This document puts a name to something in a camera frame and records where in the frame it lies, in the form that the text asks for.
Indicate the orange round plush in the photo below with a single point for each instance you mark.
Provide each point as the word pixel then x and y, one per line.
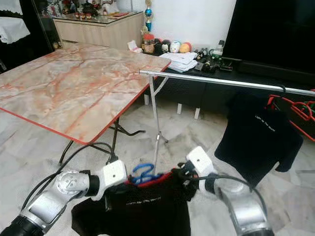
pixel 185 47

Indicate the red flat tray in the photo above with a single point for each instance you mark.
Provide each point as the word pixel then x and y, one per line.
pixel 120 14

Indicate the red plastic hanger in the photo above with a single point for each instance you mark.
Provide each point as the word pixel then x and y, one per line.
pixel 270 101

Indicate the red lidded jar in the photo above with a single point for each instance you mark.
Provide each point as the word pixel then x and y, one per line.
pixel 147 43

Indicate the silver metal clothes rack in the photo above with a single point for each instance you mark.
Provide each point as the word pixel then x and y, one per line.
pixel 216 81

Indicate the black mouse plush white face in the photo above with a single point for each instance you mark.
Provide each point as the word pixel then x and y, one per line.
pixel 166 46

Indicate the white lace cloth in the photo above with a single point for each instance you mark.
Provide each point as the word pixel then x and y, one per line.
pixel 11 29
pixel 10 6

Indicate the white round plush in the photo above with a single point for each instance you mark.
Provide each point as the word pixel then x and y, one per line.
pixel 175 46

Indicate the black soundbar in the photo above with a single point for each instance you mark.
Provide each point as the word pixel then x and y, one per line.
pixel 275 67

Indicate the large black television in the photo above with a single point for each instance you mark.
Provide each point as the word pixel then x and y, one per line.
pixel 270 29

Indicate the black shirt red collar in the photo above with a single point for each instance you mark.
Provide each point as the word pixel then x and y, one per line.
pixel 128 216

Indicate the marble pattern folding table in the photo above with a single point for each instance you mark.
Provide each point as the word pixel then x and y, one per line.
pixel 78 88

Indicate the white ceramic figurine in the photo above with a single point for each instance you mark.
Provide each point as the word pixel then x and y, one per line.
pixel 108 6

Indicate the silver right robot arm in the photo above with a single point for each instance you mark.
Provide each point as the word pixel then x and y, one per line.
pixel 241 206

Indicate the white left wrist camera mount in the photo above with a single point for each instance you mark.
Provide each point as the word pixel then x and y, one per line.
pixel 110 174

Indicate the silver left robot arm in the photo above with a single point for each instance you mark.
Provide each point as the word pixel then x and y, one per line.
pixel 49 204

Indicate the pink white tissue box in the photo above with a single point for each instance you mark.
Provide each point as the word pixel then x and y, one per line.
pixel 134 46

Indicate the black hanger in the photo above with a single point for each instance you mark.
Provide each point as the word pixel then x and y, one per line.
pixel 283 88

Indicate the light wooden sideboard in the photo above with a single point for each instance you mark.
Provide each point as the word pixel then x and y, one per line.
pixel 98 32

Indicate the blue and gold trophy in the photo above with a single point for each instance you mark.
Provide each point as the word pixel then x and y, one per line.
pixel 148 12

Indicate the blue plastic hanger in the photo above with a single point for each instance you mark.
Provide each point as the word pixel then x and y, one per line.
pixel 142 170

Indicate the stack of white papers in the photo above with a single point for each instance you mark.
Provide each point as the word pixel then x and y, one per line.
pixel 178 62

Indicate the black display cabinet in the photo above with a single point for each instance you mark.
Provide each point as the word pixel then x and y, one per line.
pixel 39 29

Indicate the dark navy printed t-shirt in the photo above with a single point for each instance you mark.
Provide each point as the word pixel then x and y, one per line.
pixel 256 137

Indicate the black low TV cabinet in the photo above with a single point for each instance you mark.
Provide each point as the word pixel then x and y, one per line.
pixel 202 98

